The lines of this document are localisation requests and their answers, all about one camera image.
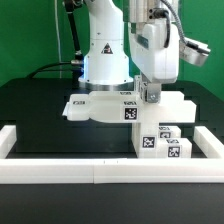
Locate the white U-shaped border fence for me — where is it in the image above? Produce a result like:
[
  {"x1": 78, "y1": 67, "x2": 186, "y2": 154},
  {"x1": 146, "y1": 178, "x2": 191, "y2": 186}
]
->
[{"x1": 0, "y1": 125, "x2": 224, "y2": 184}]

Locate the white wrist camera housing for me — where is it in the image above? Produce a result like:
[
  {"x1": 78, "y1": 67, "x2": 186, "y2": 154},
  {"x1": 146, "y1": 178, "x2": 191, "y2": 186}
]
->
[{"x1": 179, "y1": 38, "x2": 211, "y2": 67}]

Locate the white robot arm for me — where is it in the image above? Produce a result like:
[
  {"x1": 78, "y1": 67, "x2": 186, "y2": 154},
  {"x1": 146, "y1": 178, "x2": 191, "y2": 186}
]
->
[{"x1": 79, "y1": 0, "x2": 180, "y2": 102}]

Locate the white thin cable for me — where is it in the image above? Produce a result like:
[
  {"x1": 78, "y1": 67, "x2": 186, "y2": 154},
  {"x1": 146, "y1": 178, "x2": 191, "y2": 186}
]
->
[{"x1": 54, "y1": 0, "x2": 64, "y2": 80}]

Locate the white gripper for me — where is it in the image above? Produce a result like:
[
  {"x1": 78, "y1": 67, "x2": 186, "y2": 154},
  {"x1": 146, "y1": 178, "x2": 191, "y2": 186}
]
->
[{"x1": 129, "y1": 19, "x2": 179, "y2": 103}]

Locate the white chair back frame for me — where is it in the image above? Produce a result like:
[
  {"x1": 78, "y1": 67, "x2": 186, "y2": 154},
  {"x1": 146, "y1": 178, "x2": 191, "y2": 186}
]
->
[{"x1": 62, "y1": 91, "x2": 196, "y2": 123}]

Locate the black cable bundle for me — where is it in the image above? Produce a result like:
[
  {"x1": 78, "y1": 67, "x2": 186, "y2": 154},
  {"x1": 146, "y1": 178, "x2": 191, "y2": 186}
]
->
[{"x1": 26, "y1": 0, "x2": 85, "y2": 80}]

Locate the white chair seat block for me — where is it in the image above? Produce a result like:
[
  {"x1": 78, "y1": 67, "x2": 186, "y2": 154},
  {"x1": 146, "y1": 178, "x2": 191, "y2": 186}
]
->
[{"x1": 132, "y1": 123, "x2": 159, "y2": 158}]

